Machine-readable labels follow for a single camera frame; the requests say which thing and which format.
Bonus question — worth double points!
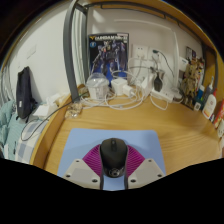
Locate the black hanging bag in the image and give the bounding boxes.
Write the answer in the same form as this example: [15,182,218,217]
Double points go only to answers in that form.
[15,65,36,120]

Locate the clear plastic dome cup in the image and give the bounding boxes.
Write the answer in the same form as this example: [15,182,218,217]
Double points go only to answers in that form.
[85,72,110,100]

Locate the teal checked bedding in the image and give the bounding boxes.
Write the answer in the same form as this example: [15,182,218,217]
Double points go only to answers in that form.
[0,99,43,164]

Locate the colourful figure box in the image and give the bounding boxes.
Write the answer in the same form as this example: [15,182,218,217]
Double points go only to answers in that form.
[185,45,206,68]

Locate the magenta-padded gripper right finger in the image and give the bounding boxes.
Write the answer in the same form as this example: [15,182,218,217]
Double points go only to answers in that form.
[123,143,166,190]

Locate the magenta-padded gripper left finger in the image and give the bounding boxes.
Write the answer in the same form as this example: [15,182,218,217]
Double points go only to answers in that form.
[62,143,105,190]

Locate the white wall socket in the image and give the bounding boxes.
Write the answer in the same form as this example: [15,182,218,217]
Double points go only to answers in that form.
[131,44,149,61]
[148,46,162,63]

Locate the white power strip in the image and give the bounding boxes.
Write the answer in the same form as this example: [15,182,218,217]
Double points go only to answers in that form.
[149,89,175,104]

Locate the black cable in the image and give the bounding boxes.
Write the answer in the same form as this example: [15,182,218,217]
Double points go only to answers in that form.
[20,101,73,143]

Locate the black computer mouse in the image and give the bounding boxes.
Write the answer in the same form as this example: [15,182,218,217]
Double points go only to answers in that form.
[99,137,129,178]

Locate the white red-capped lotion bottle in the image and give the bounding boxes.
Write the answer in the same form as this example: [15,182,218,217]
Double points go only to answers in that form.
[201,88,218,120]

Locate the light blue mouse pad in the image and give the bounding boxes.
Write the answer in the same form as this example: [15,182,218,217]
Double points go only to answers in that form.
[57,128,167,192]

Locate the crumpled clear plastic wrapper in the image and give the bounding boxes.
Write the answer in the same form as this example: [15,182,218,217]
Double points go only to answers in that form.
[64,101,84,119]

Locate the white power adapter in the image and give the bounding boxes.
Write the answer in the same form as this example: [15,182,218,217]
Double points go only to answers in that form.
[110,77,129,97]

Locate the white cable bundle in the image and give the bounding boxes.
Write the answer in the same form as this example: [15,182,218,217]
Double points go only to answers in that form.
[79,58,188,112]

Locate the white wall box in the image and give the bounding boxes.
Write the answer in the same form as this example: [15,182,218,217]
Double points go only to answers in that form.
[178,56,191,73]

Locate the clear blue spray bottle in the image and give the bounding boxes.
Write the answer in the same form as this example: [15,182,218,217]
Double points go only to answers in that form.
[199,76,215,108]

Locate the robot model kit box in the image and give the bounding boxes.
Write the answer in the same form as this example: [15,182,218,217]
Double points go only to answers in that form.
[87,32,130,81]

